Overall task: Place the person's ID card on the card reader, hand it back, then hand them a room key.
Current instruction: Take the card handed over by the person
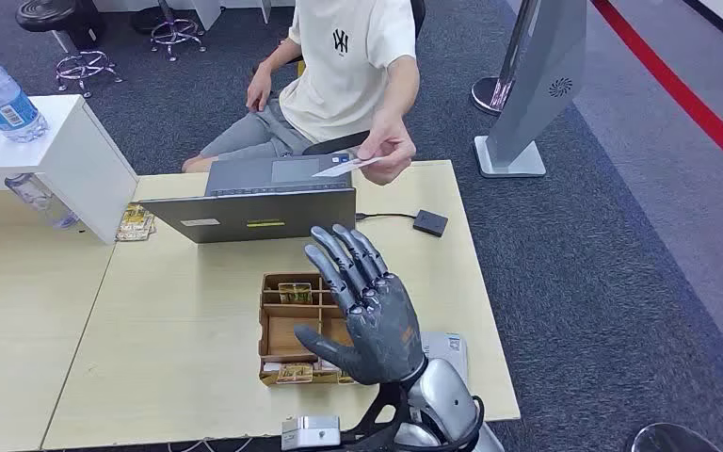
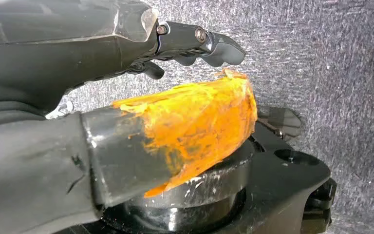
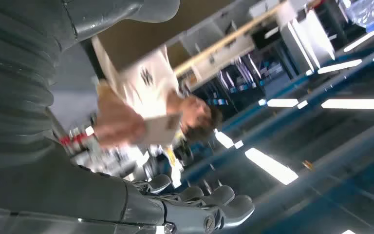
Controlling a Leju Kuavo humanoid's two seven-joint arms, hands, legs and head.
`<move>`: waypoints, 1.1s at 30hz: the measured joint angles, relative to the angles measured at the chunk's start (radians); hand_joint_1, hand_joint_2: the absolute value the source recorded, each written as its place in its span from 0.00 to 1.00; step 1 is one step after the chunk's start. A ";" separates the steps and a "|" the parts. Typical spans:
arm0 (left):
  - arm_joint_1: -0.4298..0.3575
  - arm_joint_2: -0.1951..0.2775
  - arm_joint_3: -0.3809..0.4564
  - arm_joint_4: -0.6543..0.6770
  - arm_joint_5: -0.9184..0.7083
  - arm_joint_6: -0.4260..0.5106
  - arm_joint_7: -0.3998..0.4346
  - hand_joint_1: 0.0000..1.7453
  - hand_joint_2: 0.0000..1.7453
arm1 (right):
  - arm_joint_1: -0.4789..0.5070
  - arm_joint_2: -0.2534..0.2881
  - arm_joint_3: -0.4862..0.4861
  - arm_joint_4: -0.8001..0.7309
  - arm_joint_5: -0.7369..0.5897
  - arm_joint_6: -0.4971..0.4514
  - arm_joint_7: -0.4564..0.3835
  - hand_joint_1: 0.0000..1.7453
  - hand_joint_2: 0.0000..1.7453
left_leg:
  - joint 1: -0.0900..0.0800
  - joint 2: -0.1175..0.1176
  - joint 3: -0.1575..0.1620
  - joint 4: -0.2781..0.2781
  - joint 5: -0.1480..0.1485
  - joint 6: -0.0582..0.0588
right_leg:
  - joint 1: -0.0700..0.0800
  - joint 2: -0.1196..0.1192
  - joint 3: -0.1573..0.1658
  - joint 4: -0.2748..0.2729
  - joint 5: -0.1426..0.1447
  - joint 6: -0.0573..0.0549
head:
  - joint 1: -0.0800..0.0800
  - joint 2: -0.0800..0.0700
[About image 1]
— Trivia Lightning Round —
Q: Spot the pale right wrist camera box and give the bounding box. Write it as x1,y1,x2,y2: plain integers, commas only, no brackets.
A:
281,415,342,452

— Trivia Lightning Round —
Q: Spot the black round stool seat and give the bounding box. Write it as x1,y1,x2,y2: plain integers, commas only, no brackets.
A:
626,423,721,452

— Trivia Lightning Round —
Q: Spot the chrome pole round base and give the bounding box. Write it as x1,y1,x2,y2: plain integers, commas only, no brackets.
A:
470,0,540,117

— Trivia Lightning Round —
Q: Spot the black office chair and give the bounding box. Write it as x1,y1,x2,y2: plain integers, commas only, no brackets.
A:
298,0,428,157

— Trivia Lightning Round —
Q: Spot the person's right hand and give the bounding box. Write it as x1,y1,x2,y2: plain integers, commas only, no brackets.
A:
246,62,274,114

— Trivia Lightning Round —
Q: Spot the grey laptop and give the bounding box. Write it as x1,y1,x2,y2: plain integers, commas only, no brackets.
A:
138,153,359,245

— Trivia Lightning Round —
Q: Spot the person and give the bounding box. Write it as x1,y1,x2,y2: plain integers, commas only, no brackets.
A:
180,0,422,186

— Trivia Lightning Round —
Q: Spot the white ID card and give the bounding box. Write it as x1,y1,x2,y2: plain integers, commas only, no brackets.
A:
312,156,382,178

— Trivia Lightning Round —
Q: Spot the white cable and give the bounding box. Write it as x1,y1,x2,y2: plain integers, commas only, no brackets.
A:
168,437,257,452

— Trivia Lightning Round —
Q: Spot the white shelf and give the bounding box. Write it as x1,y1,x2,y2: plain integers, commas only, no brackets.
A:
0,94,140,245

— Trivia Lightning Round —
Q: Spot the clear water bottle blue label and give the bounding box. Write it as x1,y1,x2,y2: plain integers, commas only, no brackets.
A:
0,40,50,143

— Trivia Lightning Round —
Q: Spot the small black box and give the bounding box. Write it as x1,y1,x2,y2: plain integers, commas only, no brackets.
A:
412,209,449,238

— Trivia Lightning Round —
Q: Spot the white card reader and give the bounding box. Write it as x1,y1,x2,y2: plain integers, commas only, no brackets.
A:
420,331,470,381

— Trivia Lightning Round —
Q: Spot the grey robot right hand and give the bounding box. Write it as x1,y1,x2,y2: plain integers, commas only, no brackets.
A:
293,224,428,387

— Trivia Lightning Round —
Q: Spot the person's left hand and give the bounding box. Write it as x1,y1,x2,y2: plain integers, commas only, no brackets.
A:
356,110,418,186

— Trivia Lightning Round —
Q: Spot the wooden compartment organizer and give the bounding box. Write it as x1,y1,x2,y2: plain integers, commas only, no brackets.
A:
258,272,381,387

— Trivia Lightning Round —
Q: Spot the grey kiosk stand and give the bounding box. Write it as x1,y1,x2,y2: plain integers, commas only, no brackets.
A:
474,0,588,180

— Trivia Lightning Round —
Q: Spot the stack of gold cards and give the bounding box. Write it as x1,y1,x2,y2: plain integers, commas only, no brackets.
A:
115,203,156,243

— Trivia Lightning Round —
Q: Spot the white cabinet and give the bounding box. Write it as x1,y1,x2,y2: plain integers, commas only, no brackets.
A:
91,0,274,31

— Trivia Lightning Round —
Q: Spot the black stool chrome base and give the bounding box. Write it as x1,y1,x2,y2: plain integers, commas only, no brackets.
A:
130,0,207,62
15,0,124,99

